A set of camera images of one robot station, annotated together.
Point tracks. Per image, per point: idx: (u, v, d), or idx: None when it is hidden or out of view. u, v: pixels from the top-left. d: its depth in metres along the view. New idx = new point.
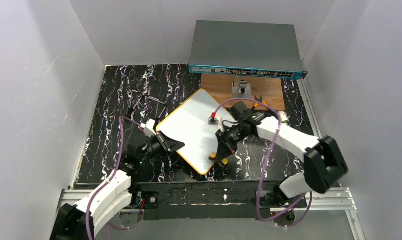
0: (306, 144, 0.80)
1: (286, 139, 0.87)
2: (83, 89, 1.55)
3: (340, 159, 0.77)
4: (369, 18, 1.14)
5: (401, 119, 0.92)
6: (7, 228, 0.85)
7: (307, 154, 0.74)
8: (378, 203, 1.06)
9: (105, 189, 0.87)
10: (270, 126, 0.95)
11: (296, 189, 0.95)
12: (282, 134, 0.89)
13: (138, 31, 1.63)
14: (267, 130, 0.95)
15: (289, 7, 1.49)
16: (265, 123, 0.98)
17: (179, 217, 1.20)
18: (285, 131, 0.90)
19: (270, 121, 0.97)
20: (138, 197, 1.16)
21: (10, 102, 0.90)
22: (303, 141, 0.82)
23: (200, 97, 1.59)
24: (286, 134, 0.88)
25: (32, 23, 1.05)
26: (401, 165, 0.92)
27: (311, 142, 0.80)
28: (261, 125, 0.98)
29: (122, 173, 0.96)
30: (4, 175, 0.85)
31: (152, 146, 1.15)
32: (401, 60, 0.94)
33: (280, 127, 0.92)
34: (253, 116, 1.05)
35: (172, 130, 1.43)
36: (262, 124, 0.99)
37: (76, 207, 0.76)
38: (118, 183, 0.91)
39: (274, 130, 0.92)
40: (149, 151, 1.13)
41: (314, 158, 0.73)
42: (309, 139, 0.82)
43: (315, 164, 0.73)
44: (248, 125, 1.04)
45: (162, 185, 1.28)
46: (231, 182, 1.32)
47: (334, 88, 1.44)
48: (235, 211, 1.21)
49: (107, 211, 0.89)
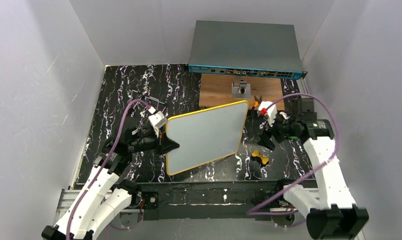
0: (336, 200, 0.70)
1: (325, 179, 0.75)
2: (84, 89, 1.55)
3: (356, 231, 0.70)
4: (369, 19, 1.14)
5: (401, 119, 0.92)
6: (7, 229, 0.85)
7: (328, 213, 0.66)
8: (377, 203, 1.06)
9: (86, 199, 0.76)
10: (322, 149, 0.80)
11: (294, 199, 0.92)
12: (326, 171, 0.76)
13: (138, 32, 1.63)
14: (316, 153, 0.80)
15: (289, 7, 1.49)
16: (321, 140, 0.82)
17: (179, 218, 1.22)
18: (331, 167, 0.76)
19: (328, 143, 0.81)
20: (138, 198, 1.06)
21: (10, 102, 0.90)
22: (337, 194, 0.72)
23: (239, 110, 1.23)
24: (330, 174, 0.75)
25: (32, 23, 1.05)
26: (401, 166, 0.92)
27: (346, 201, 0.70)
28: (316, 143, 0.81)
29: (103, 170, 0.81)
30: (5, 175, 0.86)
31: (145, 139, 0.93)
32: (401, 60, 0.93)
33: (329, 161, 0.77)
34: (314, 123, 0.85)
35: (185, 129, 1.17)
36: (317, 141, 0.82)
37: (57, 229, 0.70)
38: (99, 187, 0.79)
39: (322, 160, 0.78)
40: (139, 143, 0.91)
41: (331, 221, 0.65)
42: (344, 196, 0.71)
43: (328, 223, 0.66)
44: (302, 128, 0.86)
45: (162, 185, 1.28)
46: (231, 183, 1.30)
47: (334, 88, 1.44)
48: (235, 211, 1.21)
49: (105, 214, 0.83)
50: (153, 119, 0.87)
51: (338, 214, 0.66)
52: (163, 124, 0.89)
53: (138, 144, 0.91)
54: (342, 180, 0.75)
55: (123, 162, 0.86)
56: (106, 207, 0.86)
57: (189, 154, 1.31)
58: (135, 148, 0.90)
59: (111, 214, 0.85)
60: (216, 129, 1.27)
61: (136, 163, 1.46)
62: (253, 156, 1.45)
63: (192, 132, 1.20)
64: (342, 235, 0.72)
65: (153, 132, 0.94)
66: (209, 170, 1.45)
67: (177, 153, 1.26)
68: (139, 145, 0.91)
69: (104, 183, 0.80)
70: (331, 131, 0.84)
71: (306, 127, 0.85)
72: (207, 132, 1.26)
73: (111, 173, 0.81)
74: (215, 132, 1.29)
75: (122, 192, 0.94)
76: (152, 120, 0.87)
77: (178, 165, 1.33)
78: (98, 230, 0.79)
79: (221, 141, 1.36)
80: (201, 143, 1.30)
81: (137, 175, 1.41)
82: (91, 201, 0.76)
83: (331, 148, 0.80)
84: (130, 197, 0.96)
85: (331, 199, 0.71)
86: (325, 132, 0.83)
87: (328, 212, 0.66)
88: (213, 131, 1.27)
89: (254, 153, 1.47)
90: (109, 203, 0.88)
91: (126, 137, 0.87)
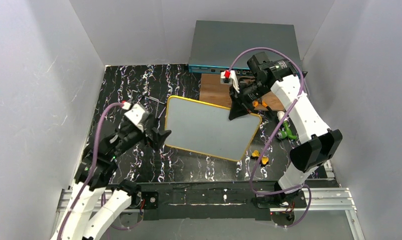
0: (314, 130, 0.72)
1: (299, 115, 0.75)
2: (84, 89, 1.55)
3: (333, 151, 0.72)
4: (369, 19, 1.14)
5: (401, 120, 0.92)
6: (8, 228, 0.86)
7: (310, 143, 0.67)
8: (378, 203, 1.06)
9: (71, 219, 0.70)
10: (289, 88, 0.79)
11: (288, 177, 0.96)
12: (298, 107, 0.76)
13: (138, 32, 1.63)
14: (286, 93, 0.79)
15: (289, 7, 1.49)
16: (287, 80, 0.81)
17: (179, 217, 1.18)
18: (303, 103, 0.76)
19: (293, 79, 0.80)
20: (138, 197, 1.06)
21: (10, 102, 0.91)
22: (314, 125, 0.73)
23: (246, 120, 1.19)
24: (302, 107, 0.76)
25: (32, 23, 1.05)
26: (401, 165, 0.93)
27: (322, 129, 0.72)
28: (282, 84, 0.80)
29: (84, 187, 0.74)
30: (5, 176, 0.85)
31: (128, 135, 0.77)
32: (401, 59, 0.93)
33: (300, 97, 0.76)
34: (276, 64, 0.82)
35: (188, 110, 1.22)
36: (282, 82, 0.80)
37: None
38: (83, 205, 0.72)
39: (293, 98, 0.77)
40: (123, 147, 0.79)
41: (315, 150, 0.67)
42: (320, 125, 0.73)
43: (310, 153, 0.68)
44: (267, 73, 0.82)
45: (161, 185, 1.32)
46: (231, 183, 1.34)
47: (334, 87, 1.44)
48: (235, 211, 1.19)
49: (106, 217, 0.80)
50: (134, 117, 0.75)
51: (318, 141, 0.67)
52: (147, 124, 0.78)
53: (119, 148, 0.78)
54: (315, 111, 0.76)
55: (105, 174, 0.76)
56: (104, 211, 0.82)
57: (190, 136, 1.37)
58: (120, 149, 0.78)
59: (111, 218, 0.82)
60: (221, 125, 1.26)
61: (136, 163, 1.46)
62: (253, 156, 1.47)
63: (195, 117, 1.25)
64: (321, 159, 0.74)
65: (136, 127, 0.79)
66: (209, 170, 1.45)
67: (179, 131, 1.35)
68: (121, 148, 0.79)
69: (87, 200, 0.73)
70: (291, 66, 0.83)
71: (270, 70, 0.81)
72: (211, 125, 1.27)
73: (93, 190, 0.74)
74: (220, 128, 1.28)
75: (121, 194, 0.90)
76: (133, 117, 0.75)
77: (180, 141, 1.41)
78: (98, 235, 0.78)
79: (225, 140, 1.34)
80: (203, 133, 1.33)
81: (137, 175, 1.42)
82: (77, 221, 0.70)
83: (297, 85, 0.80)
84: (130, 199, 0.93)
85: (310, 131, 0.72)
86: (288, 70, 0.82)
87: (309, 141, 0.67)
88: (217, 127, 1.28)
89: (254, 153, 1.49)
90: (107, 207, 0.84)
91: (106, 146, 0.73)
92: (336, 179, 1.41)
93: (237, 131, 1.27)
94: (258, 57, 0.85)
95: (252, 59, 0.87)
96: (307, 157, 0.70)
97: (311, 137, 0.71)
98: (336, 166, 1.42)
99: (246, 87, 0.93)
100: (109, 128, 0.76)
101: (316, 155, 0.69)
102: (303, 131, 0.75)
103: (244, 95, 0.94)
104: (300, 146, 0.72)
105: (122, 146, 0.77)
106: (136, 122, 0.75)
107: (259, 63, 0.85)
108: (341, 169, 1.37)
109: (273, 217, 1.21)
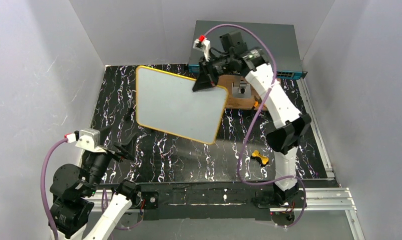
0: (287, 116, 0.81)
1: (274, 102, 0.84)
2: (83, 89, 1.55)
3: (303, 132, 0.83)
4: (370, 19, 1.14)
5: (401, 120, 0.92)
6: (8, 229, 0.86)
7: (283, 128, 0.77)
8: (378, 203, 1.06)
9: None
10: (264, 77, 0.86)
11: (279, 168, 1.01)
12: (273, 95, 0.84)
13: (138, 31, 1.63)
14: (260, 82, 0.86)
15: (289, 7, 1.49)
16: (261, 69, 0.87)
17: (179, 217, 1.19)
18: (276, 91, 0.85)
19: (266, 68, 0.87)
20: (137, 198, 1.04)
21: (10, 102, 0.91)
22: (287, 111, 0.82)
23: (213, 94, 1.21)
24: (276, 95, 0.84)
25: (32, 23, 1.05)
26: (401, 165, 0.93)
27: (294, 114, 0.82)
28: (257, 73, 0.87)
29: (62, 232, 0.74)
30: (5, 176, 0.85)
31: (95, 163, 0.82)
32: (401, 59, 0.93)
33: (273, 86, 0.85)
34: (249, 53, 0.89)
35: (158, 82, 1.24)
36: (257, 72, 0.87)
37: None
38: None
39: (267, 87, 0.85)
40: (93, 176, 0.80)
41: (289, 133, 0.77)
42: (292, 111, 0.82)
43: (284, 137, 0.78)
44: (240, 63, 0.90)
45: (162, 185, 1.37)
46: (231, 182, 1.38)
47: (334, 87, 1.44)
48: (235, 211, 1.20)
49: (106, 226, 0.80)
50: (85, 144, 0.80)
51: (290, 126, 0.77)
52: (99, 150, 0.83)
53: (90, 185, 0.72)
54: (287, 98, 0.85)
55: (80, 218, 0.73)
56: (103, 220, 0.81)
57: (155, 108, 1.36)
58: (94, 180, 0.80)
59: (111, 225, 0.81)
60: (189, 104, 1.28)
61: (136, 163, 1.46)
62: (253, 156, 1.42)
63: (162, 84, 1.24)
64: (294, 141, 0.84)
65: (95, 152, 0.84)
66: (209, 170, 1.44)
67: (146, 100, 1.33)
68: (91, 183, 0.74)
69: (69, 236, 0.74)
70: (264, 56, 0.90)
71: (243, 60, 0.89)
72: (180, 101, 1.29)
73: (71, 236, 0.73)
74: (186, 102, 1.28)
75: (119, 199, 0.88)
76: (85, 145, 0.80)
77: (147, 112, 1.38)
78: None
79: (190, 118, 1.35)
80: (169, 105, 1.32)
81: (137, 175, 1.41)
82: None
83: (270, 73, 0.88)
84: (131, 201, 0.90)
85: (284, 118, 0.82)
86: (260, 59, 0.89)
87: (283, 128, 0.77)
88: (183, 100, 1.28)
89: (254, 153, 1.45)
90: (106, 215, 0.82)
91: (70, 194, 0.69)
92: (336, 179, 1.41)
93: (202, 108, 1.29)
94: (233, 37, 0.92)
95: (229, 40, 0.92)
96: (281, 140, 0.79)
97: (285, 123, 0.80)
98: (336, 165, 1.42)
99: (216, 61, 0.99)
100: (69, 172, 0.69)
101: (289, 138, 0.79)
102: (277, 117, 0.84)
103: (211, 67, 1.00)
104: (275, 132, 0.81)
105: (94, 175, 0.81)
106: (93, 148, 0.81)
107: (231, 44, 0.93)
108: (341, 169, 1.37)
109: (273, 217, 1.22)
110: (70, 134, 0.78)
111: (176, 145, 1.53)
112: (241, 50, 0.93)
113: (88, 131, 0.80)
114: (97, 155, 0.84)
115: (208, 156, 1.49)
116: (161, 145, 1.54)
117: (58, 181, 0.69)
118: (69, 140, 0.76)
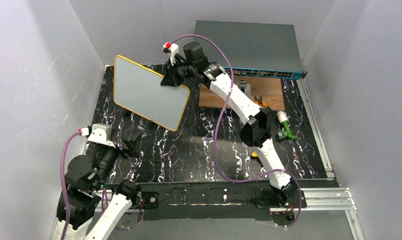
0: (250, 111, 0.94)
1: (236, 102, 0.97)
2: (84, 88, 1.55)
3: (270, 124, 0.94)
4: (369, 18, 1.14)
5: None
6: (8, 229, 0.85)
7: (248, 123, 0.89)
8: (378, 203, 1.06)
9: None
10: (223, 84, 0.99)
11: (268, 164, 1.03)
12: (233, 96, 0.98)
13: (138, 31, 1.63)
14: (221, 89, 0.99)
15: (289, 7, 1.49)
16: (220, 78, 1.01)
17: (179, 218, 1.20)
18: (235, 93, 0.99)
19: (224, 77, 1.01)
20: (138, 198, 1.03)
21: (10, 102, 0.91)
22: (249, 108, 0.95)
23: (180, 93, 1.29)
24: (236, 96, 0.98)
25: (31, 23, 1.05)
26: (401, 165, 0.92)
27: (255, 109, 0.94)
28: (217, 82, 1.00)
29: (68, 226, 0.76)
30: (5, 176, 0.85)
31: (104, 157, 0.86)
32: (401, 60, 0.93)
33: (232, 89, 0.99)
34: (208, 68, 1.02)
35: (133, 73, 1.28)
36: (216, 81, 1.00)
37: None
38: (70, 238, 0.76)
39: (227, 91, 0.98)
40: (103, 169, 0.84)
41: (254, 126, 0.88)
42: (253, 106, 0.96)
43: (252, 131, 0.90)
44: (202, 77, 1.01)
45: (162, 185, 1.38)
46: (231, 183, 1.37)
47: (334, 87, 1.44)
48: (235, 212, 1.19)
49: (105, 226, 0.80)
50: (98, 137, 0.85)
51: (254, 120, 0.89)
52: (110, 145, 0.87)
53: (99, 177, 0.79)
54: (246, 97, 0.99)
55: (88, 210, 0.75)
56: (103, 219, 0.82)
57: (126, 93, 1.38)
58: (103, 173, 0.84)
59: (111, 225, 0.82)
60: (161, 100, 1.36)
61: (136, 163, 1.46)
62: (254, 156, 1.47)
63: (136, 72, 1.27)
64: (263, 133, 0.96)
65: (105, 148, 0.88)
66: (209, 170, 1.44)
67: (121, 84, 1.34)
68: (100, 175, 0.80)
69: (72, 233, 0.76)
70: (221, 68, 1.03)
71: (205, 75, 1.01)
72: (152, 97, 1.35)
73: (77, 227, 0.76)
74: (156, 93, 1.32)
75: (120, 199, 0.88)
76: (98, 138, 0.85)
77: (123, 97, 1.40)
78: None
79: (160, 108, 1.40)
80: (140, 94, 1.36)
81: (137, 175, 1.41)
82: None
83: (228, 80, 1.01)
84: (131, 201, 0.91)
85: (247, 113, 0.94)
86: (218, 71, 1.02)
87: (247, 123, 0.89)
88: (154, 91, 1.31)
89: (254, 153, 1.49)
90: (105, 214, 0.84)
91: (81, 185, 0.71)
92: (336, 179, 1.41)
93: (171, 101, 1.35)
94: (196, 53, 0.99)
95: (192, 55, 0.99)
96: (252, 134, 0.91)
97: (249, 117, 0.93)
98: (336, 165, 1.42)
99: (180, 66, 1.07)
100: (83, 162, 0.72)
101: (257, 130, 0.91)
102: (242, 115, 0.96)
103: (176, 70, 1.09)
104: (244, 129, 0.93)
105: (103, 169, 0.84)
106: (104, 140, 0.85)
107: (194, 59, 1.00)
108: (341, 169, 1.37)
109: (273, 217, 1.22)
110: (84, 127, 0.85)
111: (176, 145, 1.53)
112: (202, 63, 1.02)
113: (101, 125, 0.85)
114: (107, 150, 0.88)
115: (208, 156, 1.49)
116: (161, 145, 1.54)
117: (71, 171, 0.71)
118: (82, 133, 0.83)
